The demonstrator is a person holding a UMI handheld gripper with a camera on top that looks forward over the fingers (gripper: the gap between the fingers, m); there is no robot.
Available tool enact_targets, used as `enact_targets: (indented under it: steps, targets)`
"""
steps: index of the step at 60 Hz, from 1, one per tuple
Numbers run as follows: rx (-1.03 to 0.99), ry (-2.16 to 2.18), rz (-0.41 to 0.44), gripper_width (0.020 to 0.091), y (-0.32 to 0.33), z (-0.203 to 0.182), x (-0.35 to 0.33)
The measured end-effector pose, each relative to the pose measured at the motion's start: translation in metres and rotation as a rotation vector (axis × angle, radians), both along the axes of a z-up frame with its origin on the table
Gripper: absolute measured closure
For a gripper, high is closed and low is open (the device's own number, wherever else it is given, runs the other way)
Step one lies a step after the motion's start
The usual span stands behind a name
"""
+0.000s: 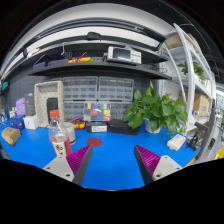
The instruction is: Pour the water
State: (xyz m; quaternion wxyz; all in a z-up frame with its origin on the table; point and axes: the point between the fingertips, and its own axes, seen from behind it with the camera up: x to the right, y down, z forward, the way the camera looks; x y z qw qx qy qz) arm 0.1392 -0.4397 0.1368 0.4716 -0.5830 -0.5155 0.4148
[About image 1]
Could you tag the white oscilloscope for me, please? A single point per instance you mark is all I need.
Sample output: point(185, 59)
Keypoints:
point(123, 55)

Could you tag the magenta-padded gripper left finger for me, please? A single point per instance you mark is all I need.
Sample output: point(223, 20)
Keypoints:
point(60, 166)

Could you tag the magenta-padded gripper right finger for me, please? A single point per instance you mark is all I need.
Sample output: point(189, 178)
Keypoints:
point(165, 165)

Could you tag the clear red-capped drink bottle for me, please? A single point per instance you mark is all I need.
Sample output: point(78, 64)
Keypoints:
point(59, 140)

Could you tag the white shelf unit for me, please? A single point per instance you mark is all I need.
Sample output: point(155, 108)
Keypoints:
point(190, 66)

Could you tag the black box with white label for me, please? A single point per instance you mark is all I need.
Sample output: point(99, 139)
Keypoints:
point(96, 127)

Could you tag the flat round red coaster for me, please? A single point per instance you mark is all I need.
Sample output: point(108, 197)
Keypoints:
point(94, 142)

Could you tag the black rectangular speaker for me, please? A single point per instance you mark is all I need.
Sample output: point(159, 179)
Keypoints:
point(52, 108)

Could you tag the clear box of coloured parts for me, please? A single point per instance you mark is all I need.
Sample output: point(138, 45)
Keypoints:
point(96, 112)

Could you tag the beige perforated tray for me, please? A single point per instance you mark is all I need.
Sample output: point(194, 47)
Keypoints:
point(41, 96)

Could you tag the black stand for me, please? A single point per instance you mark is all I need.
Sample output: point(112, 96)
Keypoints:
point(196, 136)

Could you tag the blue box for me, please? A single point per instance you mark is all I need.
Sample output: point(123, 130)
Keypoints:
point(16, 122)

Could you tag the potted green leafy plant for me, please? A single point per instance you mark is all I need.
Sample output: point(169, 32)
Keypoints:
point(156, 110)

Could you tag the yellow multimeter with red leads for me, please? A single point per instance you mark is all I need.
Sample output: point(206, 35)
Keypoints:
point(79, 124)

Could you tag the white power adapter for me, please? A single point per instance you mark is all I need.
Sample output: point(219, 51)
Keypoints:
point(176, 142)

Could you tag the flat black case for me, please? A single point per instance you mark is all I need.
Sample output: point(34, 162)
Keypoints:
point(121, 127)

